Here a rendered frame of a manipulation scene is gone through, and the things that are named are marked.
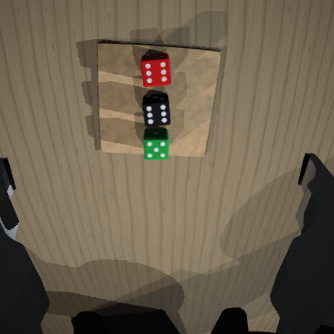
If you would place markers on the red die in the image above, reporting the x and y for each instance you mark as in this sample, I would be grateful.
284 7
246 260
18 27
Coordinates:
156 70

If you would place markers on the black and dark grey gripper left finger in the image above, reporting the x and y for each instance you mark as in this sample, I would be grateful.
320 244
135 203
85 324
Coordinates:
23 299

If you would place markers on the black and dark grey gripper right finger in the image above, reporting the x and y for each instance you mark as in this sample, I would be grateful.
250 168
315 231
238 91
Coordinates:
303 291

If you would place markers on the black die with white pips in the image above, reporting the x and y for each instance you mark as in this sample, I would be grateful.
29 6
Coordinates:
156 110

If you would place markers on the green die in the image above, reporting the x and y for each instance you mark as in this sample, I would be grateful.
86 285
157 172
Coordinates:
156 144

